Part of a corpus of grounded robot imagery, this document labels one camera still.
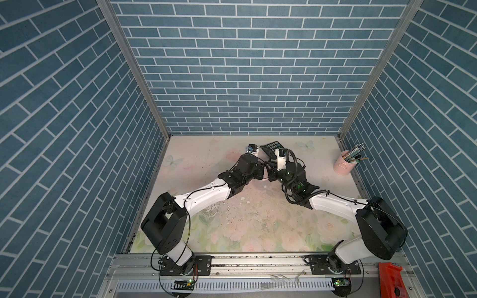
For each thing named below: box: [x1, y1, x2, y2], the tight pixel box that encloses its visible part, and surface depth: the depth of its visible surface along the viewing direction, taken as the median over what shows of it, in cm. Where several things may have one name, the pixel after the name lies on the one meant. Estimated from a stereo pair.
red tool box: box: [378, 261, 409, 298], surface depth 68 cm
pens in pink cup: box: [341, 142, 369, 164], surface depth 98 cm
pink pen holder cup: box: [333, 150, 358, 176], surface depth 99 cm
